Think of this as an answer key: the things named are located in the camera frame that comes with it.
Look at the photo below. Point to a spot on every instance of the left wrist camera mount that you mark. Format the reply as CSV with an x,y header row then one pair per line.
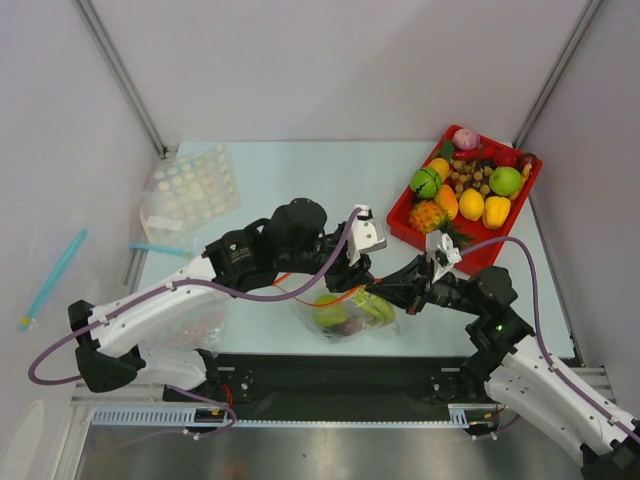
x,y
366,235

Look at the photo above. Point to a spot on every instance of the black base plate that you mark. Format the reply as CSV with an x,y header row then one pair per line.
x,y
342,388

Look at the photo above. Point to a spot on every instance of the toy pineapple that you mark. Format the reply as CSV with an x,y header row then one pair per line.
x,y
427,216

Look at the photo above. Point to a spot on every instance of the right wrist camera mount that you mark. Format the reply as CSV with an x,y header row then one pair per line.
x,y
442,253

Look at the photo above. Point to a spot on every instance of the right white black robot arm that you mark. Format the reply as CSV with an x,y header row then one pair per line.
x,y
515,370

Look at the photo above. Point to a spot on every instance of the clear bag with teal zipper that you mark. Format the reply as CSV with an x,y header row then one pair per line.
x,y
40,277

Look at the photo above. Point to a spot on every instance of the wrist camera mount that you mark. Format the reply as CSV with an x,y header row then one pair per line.
x,y
442,253
366,235

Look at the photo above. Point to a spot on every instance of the green toy watermelon ball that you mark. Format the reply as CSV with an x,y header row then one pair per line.
x,y
425,183

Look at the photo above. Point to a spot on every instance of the green toy apple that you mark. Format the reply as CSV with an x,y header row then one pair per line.
x,y
505,181

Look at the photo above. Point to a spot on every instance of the green toy pear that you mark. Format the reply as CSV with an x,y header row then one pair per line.
x,y
328,310

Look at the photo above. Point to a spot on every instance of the bag of white round stickers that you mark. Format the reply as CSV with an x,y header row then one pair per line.
x,y
192,189

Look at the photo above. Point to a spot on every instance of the red toy chili pepper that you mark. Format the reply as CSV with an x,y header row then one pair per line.
x,y
482,152

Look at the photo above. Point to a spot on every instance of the yellow toy bell pepper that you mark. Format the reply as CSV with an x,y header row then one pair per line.
x,y
496,211

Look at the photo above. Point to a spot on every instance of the clear bag with orange zipper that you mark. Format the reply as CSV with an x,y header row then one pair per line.
x,y
301,307

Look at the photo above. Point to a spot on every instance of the orange toy fruit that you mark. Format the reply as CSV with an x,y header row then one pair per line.
x,y
441,166

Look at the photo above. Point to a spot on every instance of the pink toy onion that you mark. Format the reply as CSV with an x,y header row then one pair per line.
x,y
466,139

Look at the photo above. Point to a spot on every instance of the dark red toy fruit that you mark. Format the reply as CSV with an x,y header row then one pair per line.
x,y
527,160

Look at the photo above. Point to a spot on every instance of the red plastic tray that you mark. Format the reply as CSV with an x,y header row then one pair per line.
x,y
506,156

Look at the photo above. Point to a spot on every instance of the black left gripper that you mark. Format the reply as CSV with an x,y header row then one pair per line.
x,y
347,277

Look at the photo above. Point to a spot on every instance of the yellow toy lemon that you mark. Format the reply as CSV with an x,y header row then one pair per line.
x,y
471,205

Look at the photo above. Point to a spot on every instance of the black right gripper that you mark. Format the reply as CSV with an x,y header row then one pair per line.
x,y
422,286

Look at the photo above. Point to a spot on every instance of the toy green onion leek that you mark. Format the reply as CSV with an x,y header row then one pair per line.
x,y
379,309

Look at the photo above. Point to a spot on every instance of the clear bag teal zipper table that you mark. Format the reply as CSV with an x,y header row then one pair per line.
x,y
183,253

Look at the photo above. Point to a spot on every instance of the orange toy mango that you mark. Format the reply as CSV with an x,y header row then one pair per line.
x,y
446,198

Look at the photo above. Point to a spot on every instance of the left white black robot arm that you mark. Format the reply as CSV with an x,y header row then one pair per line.
x,y
117,349

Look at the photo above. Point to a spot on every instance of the brown toy mushrooms cluster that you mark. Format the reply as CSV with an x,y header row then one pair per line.
x,y
467,175

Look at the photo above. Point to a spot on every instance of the white slotted cable duct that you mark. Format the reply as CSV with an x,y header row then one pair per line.
x,y
160,416

